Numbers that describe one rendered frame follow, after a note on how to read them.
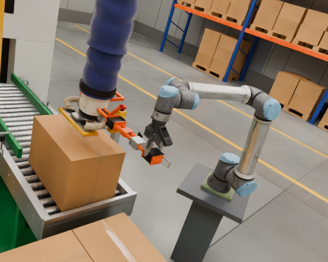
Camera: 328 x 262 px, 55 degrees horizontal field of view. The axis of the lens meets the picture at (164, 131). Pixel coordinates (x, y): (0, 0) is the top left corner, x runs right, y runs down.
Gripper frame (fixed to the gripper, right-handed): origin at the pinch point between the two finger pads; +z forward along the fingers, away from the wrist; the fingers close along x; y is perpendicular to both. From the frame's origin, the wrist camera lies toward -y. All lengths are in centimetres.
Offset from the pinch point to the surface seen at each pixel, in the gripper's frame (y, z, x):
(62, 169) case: 50, 38, 21
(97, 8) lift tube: 57, -59, 13
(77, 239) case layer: 17, 67, 23
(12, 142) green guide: 121, 59, 26
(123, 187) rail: 44, 62, -28
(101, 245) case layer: 7, 67, 12
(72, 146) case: 56, 26, 14
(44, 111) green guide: 170, 59, -20
